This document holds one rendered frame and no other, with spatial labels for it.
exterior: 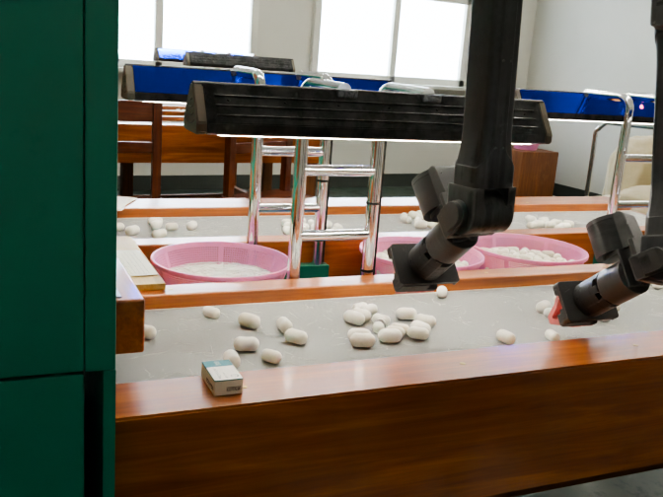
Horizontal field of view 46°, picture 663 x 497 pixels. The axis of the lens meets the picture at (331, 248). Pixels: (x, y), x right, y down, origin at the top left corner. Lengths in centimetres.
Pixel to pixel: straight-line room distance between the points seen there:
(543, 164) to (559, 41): 126
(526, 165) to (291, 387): 624
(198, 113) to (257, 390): 40
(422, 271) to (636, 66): 619
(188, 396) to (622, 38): 667
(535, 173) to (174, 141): 404
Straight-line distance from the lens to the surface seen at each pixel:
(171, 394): 96
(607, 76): 745
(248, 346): 114
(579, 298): 127
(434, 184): 111
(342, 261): 177
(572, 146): 767
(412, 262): 115
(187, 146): 398
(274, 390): 97
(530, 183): 721
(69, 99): 77
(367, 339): 118
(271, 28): 664
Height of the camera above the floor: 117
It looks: 14 degrees down
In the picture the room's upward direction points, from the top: 4 degrees clockwise
